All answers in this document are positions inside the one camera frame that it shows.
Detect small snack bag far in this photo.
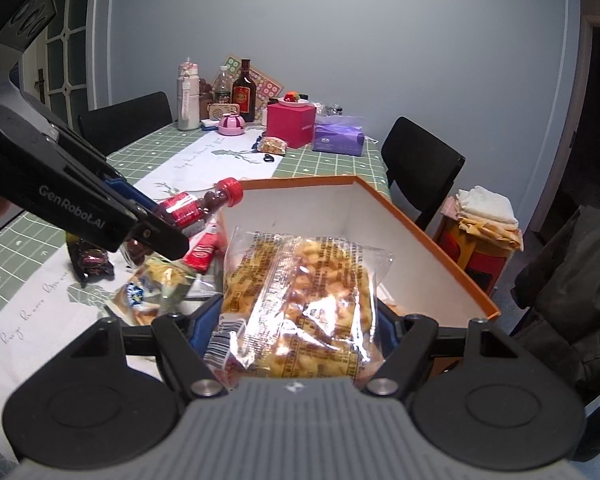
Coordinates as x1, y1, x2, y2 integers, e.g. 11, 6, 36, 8
252, 136, 288, 156

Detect dark chocolate snack bag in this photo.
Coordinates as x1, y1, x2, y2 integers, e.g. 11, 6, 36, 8
66, 232, 114, 287

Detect black chair right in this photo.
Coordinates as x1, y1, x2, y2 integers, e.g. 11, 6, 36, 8
380, 117, 466, 231

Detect orange cardboard box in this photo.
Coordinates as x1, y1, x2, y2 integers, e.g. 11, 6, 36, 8
221, 177, 498, 327

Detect white pink water bottle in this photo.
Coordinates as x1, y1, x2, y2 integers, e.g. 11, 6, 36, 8
176, 58, 200, 131

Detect red orange toy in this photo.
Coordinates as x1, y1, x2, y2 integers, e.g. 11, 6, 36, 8
278, 91, 311, 106

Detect magenta cube box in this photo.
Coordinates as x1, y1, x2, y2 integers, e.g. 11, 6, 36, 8
265, 103, 316, 148

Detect black jacket on chair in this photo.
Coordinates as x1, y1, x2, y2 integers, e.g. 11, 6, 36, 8
510, 206, 600, 463

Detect dark brown liquor bottle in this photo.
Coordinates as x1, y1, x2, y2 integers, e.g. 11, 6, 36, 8
232, 58, 257, 122

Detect pink round gadget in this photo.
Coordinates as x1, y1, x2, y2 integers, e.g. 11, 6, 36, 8
218, 113, 245, 136

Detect yellow blue chips bag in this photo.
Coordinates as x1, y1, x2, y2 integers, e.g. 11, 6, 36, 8
112, 256, 195, 326

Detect black chair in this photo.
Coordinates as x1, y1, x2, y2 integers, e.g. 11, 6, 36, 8
380, 117, 466, 231
78, 91, 173, 156

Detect small red-capped bottle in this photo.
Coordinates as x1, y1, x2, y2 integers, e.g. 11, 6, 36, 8
125, 178, 244, 268

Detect black chair left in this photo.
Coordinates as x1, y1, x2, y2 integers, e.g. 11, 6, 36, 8
78, 91, 173, 156

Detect beige small radio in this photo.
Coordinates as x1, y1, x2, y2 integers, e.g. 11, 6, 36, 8
208, 103, 240, 120

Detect white table runner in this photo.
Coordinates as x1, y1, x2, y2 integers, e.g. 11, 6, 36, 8
0, 126, 277, 478

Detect clear plastic water bottle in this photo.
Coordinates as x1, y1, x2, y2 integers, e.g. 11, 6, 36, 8
213, 65, 232, 104

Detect green checked tablecloth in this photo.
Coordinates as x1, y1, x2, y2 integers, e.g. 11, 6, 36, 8
0, 126, 389, 312

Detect purple tissue pack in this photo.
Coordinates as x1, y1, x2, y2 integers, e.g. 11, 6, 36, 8
312, 115, 365, 156

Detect clear bag orange crackers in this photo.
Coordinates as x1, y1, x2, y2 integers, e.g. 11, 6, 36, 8
204, 229, 393, 389

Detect red snack packet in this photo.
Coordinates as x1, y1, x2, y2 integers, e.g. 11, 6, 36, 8
182, 219, 226, 274

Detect stack of folded cloths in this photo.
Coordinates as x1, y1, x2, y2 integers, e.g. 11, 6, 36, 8
440, 185, 524, 252

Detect patterned card board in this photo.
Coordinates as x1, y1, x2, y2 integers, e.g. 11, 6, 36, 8
222, 54, 285, 110

